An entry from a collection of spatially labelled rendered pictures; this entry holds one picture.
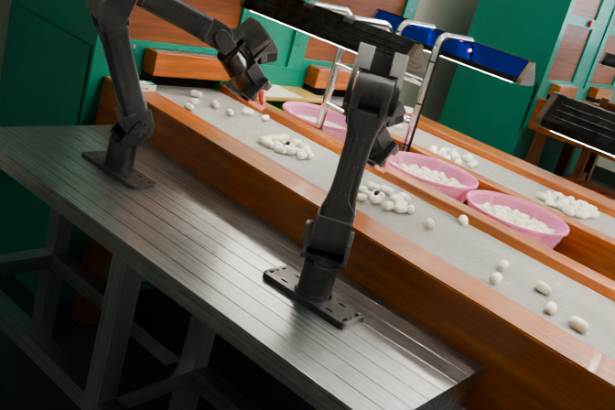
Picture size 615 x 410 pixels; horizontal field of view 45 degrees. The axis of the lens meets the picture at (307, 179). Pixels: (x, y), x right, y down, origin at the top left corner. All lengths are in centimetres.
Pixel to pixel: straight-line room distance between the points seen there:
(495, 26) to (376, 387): 367
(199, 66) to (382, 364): 130
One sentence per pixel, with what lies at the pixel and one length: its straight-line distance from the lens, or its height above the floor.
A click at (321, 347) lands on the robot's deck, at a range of 122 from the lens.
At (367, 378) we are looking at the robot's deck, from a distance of 118.
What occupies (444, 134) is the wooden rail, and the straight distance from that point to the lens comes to 265.
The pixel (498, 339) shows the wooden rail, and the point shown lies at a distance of 132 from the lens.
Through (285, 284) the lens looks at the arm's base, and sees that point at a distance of 136.
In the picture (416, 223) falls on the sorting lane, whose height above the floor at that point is 74.
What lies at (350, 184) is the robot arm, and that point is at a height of 89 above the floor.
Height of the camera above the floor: 127
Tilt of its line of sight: 17 degrees down
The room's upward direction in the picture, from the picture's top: 16 degrees clockwise
